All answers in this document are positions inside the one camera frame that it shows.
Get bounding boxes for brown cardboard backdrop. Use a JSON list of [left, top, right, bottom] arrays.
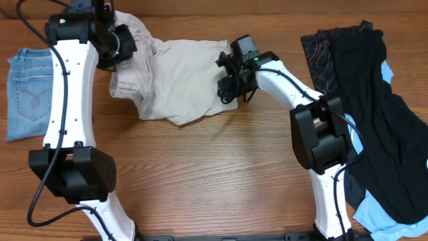
[[0, 0, 428, 20]]

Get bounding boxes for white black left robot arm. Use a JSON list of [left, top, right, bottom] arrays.
[[29, 0, 142, 240]]

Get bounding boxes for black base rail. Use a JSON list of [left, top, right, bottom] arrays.
[[140, 232, 322, 241]]

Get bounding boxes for black patterned garment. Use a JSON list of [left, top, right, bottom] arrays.
[[300, 20, 372, 96]]

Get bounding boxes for beige khaki shorts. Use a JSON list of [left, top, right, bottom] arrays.
[[110, 11, 238, 126]]

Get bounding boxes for folded blue denim jeans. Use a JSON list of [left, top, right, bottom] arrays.
[[6, 48, 53, 141]]

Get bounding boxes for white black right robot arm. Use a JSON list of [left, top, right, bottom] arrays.
[[215, 35, 355, 240]]

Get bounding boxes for black and blue garment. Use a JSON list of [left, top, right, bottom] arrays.
[[330, 30, 427, 224]]

